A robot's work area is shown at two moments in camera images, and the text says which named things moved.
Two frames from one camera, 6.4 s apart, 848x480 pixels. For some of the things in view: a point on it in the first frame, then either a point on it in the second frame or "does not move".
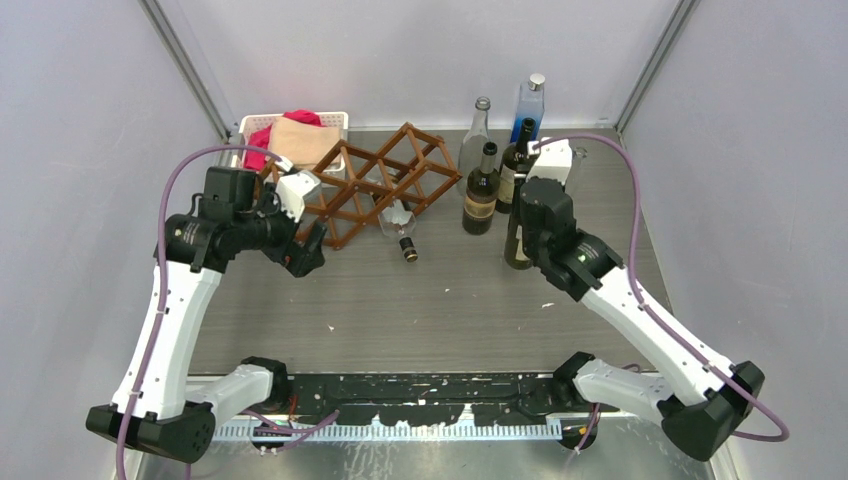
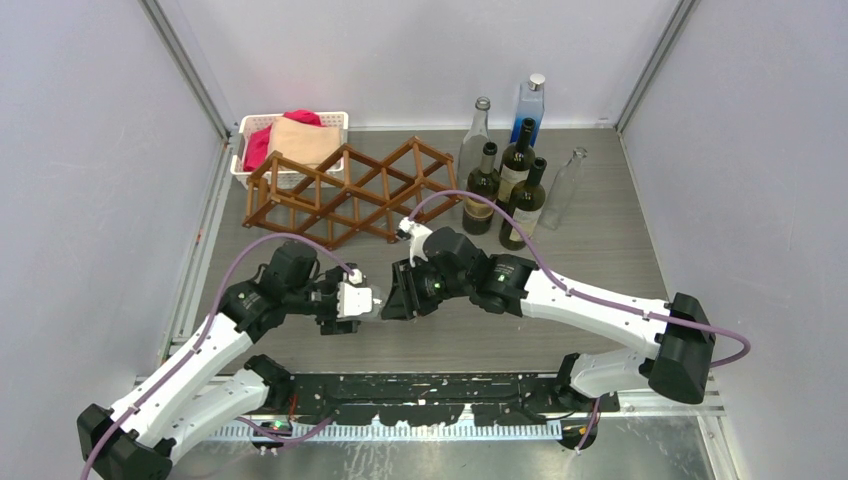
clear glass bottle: [471, 151] does not move
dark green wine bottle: [515, 155] does not move
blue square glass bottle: [530, 106] does not move
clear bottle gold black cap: [396, 220] → [379, 300]
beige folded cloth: [307, 145] does not move
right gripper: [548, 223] → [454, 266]
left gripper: [303, 257] → [330, 321]
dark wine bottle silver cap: [481, 193] does not move
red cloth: [260, 138] does not move
